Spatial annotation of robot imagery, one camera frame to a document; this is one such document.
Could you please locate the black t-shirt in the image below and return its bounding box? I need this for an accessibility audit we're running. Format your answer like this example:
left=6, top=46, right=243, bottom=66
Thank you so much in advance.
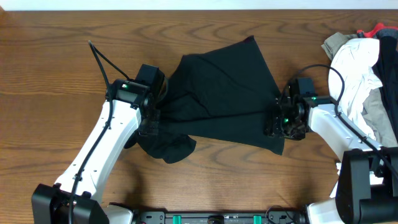
left=126, top=36, right=284, bottom=164

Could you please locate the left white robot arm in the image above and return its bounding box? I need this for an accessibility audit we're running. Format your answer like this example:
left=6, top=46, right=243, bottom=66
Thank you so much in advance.
left=31, top=78, right=164, bottom=223

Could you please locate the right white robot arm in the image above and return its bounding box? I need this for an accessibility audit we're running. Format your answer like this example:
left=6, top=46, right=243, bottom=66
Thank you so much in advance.
left=264, top=95, right=397, bottom=223

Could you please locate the grey-beige garment in pile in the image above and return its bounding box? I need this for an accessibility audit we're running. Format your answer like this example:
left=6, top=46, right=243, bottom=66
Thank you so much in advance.
left=322, top=32, right=397, bottom=147

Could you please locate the white shirt in pile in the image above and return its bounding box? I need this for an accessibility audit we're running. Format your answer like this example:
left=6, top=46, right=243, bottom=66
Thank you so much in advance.
left=328, top=38, right=382, bottom=139

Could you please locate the black garment in pile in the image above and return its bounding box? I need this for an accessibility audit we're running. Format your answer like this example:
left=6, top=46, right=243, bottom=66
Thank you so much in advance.
left=373, top=36, right=397, bottom=138

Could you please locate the red garment in pile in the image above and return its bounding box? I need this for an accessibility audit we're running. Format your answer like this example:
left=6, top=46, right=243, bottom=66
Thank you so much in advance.
left=357, top=23, right=397, bottom=39

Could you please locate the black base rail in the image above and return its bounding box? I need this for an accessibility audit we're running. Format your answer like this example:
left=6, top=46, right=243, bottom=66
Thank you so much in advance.
left=132, top=205, right=309, bottom=224

